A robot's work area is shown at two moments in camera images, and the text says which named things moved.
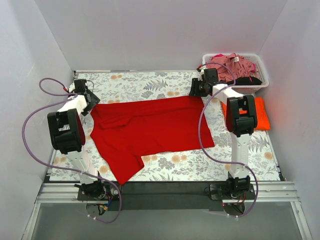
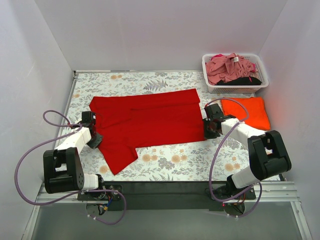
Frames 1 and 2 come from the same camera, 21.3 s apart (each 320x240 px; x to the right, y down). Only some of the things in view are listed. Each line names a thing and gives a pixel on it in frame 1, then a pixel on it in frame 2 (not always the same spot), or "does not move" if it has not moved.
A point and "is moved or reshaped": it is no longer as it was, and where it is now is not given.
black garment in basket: x=244 y=81 does not move
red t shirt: x=125 y=132 is moved or reshaped
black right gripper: x=195 y=87 to x=208 y=128
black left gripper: x=92 y=100 to x=95 y=140
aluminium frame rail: x=272 y=192 does not move
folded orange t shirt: x=262 y=121 does not move
